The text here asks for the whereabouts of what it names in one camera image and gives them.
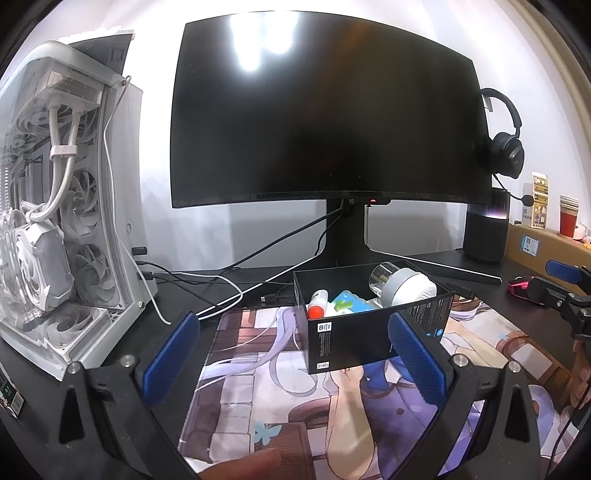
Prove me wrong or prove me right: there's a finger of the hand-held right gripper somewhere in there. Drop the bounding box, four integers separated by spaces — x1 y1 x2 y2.
526 276 591 326
544 259 591 296

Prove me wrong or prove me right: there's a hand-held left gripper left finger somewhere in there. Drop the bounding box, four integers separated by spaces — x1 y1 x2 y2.
58 310 202 462

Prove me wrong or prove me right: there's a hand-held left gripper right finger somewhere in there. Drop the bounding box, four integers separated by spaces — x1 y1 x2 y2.
386 310 541 459

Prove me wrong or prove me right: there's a black cardboard storage box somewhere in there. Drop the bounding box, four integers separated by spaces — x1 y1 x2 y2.
293 261 455 376

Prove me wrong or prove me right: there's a white and grey round device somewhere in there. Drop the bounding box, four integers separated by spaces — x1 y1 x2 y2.
382 268 438 308

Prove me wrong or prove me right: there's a blue earplug packet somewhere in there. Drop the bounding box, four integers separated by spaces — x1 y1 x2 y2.
329 290 382 317

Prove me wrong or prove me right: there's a white glue stick orange cap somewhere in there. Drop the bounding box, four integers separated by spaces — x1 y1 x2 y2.
308 290 329 320

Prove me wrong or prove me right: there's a person's left hand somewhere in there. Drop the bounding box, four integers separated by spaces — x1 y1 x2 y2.
196 447 289 480

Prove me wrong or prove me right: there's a brown cardboard box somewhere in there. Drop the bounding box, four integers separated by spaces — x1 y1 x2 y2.
503 222 591 283

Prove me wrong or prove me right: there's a pink computer mouse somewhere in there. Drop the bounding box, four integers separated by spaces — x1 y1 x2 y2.
508 274 539 301

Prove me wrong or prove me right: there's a stack of red paper cups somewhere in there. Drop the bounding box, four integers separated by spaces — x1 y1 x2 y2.
560 195 581 239

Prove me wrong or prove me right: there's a small white printed box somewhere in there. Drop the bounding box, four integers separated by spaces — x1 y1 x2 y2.
523 172 550 230

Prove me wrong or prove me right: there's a black cylindrical speaker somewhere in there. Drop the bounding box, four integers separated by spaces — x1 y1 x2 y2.
463 187 511 265

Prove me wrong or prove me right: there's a printed desk mat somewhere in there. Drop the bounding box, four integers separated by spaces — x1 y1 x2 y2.
178 300 573 480

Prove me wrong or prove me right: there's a black headset with microphone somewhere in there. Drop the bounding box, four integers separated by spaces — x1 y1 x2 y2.
480 88 536 206

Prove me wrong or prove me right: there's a dark labelled box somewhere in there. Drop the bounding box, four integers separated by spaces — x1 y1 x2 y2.
0 364 25 419

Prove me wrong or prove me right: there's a white computer case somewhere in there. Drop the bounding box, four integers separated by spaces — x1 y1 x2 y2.
0 30 160 382

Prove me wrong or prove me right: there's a black curved computer monitor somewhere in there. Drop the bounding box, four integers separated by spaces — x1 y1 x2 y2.
170 11 494 209

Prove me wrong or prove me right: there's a black computer cable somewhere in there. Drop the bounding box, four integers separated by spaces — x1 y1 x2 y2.
133 248 245 317

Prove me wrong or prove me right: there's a white cable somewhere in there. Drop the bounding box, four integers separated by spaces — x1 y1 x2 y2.
104 115 245 325

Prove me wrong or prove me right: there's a black monitor cable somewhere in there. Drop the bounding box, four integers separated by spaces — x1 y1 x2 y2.
230 203 346 269

